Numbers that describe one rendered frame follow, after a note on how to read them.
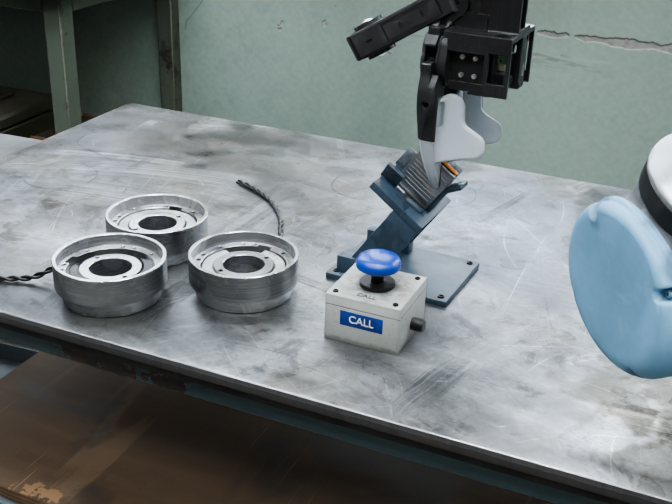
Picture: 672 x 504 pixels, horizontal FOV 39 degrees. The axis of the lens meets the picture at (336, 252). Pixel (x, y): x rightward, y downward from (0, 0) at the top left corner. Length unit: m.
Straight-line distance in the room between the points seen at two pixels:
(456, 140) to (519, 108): 1.60
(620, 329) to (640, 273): 0.05
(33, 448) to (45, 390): 0.12
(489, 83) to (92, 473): 0.61
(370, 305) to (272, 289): 0.11
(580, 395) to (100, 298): 0.42
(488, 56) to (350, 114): 1.80
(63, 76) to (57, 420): 1.36
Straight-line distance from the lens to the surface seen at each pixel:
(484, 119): 0.92
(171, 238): 0.97
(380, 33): 0.89
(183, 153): 1.30
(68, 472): 1.13
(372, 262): 0.83
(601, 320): 0.64
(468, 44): 0.85
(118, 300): 0.88
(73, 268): 0.93
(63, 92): 2.45
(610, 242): 0.60
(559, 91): 2.44
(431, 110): 0.86
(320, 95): 2.65
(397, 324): 0.82
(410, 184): 0.93
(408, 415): 0.76
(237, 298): 0.88
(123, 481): 1.10
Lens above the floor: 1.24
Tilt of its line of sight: 25 degrees down
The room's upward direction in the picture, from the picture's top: 2 degrees clockwise
